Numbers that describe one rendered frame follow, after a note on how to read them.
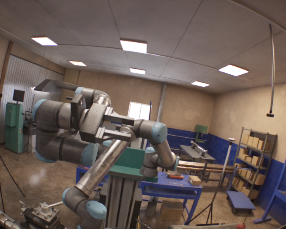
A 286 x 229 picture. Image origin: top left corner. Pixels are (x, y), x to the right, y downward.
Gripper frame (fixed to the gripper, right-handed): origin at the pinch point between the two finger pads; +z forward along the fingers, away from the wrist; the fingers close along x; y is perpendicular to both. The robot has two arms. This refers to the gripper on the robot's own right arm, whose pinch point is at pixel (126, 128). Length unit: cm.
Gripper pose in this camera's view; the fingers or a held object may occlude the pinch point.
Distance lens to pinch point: 49.0
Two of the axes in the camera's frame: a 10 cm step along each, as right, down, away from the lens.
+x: -1.2, 6.8, -7.3
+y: -1.3, 7.1, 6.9
